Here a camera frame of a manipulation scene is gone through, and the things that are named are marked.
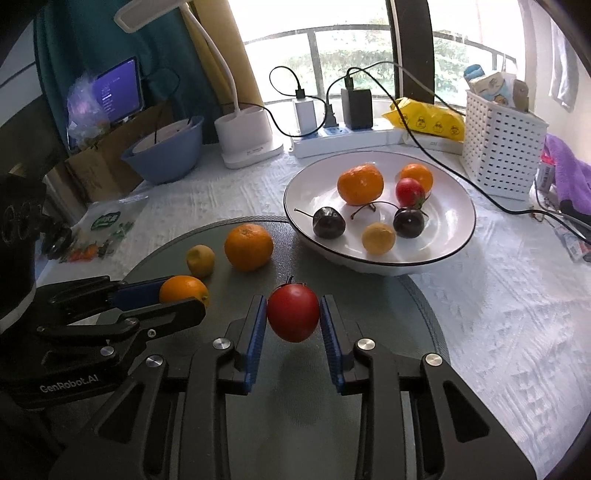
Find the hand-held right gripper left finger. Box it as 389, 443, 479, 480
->
48, 295, 269, 480

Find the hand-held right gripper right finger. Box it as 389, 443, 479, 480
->
320, 294, 542, 480

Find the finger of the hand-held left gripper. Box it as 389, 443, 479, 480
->
48, 275, 175, 320
36, 296, 207, 345

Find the red cherry tomato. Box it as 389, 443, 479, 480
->
267, 276, 321, 343
396, 178, 427, 208

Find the small yellow kumquat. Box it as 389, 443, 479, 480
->
361, 222, 397, 256
187, 245, 216, 278

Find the dark cherry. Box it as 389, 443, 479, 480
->
351, 201, 426, 239
294, 208, 346, 240

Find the white bowl with dark rim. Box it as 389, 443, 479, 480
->
283, 151, 477, 278

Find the large orange mandarin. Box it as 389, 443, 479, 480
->
337, 164, 385, 207

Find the grey round placemat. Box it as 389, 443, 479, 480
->
122, 216, 451, 480

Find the clear bag of small items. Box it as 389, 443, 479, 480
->
60, 194, 149, 265

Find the cardboard box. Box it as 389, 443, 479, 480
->
64, 102, 185, 205

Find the blue plastic basin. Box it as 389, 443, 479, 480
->
121, 115, 205, 184

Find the white textured tablecloth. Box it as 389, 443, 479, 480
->
34, 148, 591, 480

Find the clear crumpled plastic bag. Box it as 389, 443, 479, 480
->
66, 71, 114, 149

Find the white desk lamp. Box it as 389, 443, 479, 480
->
115, 0, 285, 169

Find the white power strip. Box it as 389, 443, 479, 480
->
290, 124, 408, 159

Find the tablet with purple screen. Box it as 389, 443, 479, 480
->
93, 57, 143, 125

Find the white flat box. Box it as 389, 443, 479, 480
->
402, 131, 465, 156

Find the white charger plug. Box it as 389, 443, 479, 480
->
293, 97, 317, 137

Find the black charger plug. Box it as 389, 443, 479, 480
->
341, 88, 374, 130

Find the yellow curtain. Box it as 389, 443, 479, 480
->
180, 0, 265, 112

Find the yellow plastic bag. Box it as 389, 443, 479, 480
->
387, 97, 466, 142

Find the teal curtain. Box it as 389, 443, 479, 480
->
32, 0, 218, 153

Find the white perforated basket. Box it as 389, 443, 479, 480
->
462, 89, 550, 202

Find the flat printed packet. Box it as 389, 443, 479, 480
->
553, 220, 591, 265

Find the small labelled box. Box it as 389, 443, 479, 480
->
536, 161, 557, 193

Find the balcony railing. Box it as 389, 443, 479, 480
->
242, 25, 519, 100

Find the purple cloth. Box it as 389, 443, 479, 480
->
544, 134, 591, 214

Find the white printed packet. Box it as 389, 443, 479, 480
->
464, 65, 516, 110

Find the brown paper packet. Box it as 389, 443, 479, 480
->
512, 79, 530, 112

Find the hanging grey garment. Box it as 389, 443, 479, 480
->
549, 31, 581, 112

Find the black charging cable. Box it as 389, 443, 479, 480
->
325, 61, 561, 217
269, 66, 306, 138

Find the dark window frame post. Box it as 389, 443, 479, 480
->
385, 0, 435, 101

